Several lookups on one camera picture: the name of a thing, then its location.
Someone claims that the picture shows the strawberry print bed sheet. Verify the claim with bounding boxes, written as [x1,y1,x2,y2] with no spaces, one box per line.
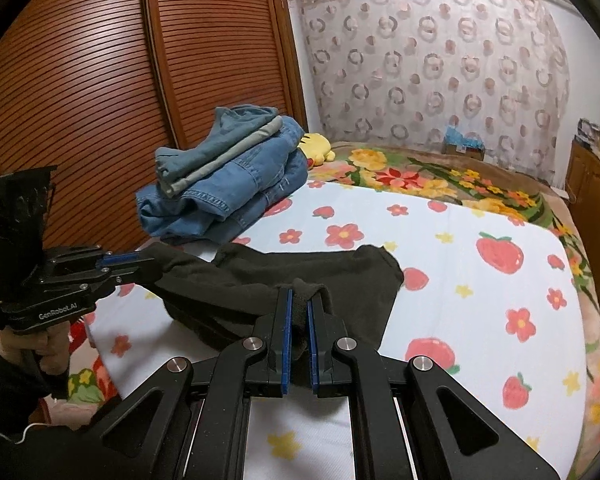
[87,180,588,480]

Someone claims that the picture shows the wooden cabinet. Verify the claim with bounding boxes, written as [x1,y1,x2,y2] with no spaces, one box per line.
[565,140,600,241]

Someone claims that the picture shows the light blue folded jeans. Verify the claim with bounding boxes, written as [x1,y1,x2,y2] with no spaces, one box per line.
[155,105,283,183]

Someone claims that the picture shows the blue denim folded jeans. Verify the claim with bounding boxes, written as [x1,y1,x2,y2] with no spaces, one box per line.
[135,116,310,243]

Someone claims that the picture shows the person's left hand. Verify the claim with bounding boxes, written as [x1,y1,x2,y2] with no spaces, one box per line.
[0,322,86,376]

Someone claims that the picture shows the person's left forearm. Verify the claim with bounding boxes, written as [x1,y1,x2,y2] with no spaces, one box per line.
[0,330,126,480]

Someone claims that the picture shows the yellow plush toy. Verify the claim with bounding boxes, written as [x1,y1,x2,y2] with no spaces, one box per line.
[297,132,337,168]

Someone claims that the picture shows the wooden louvered wardrobe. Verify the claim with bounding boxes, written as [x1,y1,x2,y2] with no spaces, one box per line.
[0,0,308,261]

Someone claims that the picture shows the grey-green folded pants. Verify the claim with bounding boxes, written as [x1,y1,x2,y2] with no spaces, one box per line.
[159,116,286,197]

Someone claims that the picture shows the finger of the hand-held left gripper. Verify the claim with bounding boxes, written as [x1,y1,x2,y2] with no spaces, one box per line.
[92,262,161,286]
[97,250,158,267]

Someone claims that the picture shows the floral blanket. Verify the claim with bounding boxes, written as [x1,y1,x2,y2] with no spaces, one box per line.
[45,142,600,461]

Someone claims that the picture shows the black pants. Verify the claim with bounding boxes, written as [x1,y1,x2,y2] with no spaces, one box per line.
[140,242,405,356]

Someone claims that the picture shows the small cardboard box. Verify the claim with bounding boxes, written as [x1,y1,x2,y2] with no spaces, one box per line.
[441,141,486,162]

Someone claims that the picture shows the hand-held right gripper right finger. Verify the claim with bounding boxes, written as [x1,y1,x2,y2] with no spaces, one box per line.
[306,297,563,480]

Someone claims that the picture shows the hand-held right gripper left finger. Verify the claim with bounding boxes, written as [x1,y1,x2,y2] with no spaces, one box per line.
[87,287,296,480]

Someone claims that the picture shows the circle pattern curtain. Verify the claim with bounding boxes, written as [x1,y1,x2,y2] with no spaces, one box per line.
[286,0,573,186]

